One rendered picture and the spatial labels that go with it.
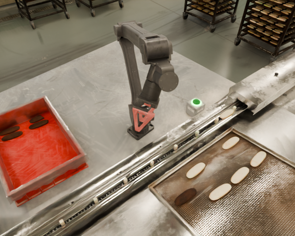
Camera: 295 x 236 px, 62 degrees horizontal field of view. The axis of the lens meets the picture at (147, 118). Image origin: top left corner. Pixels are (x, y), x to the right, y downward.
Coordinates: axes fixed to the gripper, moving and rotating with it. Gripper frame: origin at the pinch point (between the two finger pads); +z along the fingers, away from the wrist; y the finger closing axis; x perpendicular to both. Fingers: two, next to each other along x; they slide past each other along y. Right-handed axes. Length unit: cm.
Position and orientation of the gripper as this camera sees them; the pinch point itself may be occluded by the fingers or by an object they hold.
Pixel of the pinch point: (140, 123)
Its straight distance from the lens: 80.1
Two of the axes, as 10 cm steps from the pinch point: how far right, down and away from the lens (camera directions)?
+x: -9.4, -3.4, 0.1
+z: -3.2, 9.0, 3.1
